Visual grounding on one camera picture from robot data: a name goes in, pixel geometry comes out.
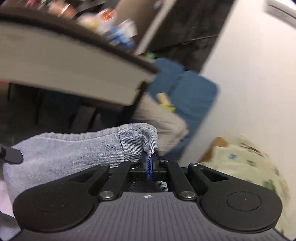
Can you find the dark window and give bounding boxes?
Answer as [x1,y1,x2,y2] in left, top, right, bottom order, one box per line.
[140,1,234,72]

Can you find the blue quilted headboard cushion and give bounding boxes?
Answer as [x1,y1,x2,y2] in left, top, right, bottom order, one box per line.
[147,58,218,161]

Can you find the blue denim jeans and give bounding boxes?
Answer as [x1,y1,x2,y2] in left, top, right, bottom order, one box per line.
[3,123,158,202]

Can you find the green dinosaur fleece blanket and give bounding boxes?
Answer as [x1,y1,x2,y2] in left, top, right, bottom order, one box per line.
[199,137,292,238]

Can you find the green box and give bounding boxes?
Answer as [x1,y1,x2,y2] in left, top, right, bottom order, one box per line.
[138,52,156,62]

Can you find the white egg-shaped figure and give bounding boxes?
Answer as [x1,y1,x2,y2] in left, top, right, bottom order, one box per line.
[96,8,117,34]

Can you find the beige pillow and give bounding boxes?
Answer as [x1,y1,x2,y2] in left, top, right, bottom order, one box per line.
[132,93,189,156]

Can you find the white desk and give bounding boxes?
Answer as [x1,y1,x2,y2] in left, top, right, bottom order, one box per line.
[1,8,158,105]

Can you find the blue tissue pack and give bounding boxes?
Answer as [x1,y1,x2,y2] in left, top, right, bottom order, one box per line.
[104,19,137,50]

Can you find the yellow plush toy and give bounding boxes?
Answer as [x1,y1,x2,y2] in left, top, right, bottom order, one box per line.
[156,92,176,112]

